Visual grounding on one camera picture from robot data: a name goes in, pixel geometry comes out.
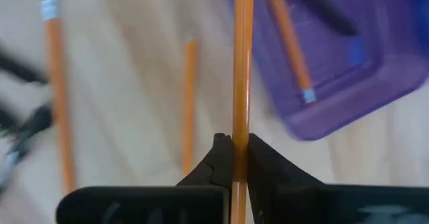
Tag slim black pen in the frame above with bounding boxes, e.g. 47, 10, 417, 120
0, 44, 50, 86

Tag purple plastic supply box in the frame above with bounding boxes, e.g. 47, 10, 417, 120
223, 0, 429, 142

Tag black pen white print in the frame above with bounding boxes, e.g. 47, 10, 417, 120
291, 0, 359, 38

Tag clear gel pen black grip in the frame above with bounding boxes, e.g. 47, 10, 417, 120
0, 103, 54, 194

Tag orange pencil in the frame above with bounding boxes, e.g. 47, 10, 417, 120
39, 0, 78, 195
230, 0, 255, 224
180, 32, 199, 177
264, 0, 318, 105

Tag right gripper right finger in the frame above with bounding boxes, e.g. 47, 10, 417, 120
247, 133, 429, 224

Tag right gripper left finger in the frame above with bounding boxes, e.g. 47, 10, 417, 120
56, 132, 234, 224

